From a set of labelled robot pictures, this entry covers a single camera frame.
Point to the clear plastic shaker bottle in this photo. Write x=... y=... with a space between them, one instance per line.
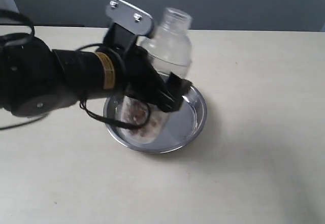
x=170 y=52

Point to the round stainless steel pan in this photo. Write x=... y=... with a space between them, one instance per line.
x=181 y=128

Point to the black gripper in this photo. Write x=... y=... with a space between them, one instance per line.
x=135 y=77

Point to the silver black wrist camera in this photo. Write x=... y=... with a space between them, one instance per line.
x=128 y=22

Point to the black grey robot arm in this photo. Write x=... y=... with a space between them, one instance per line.
x=36 y=79

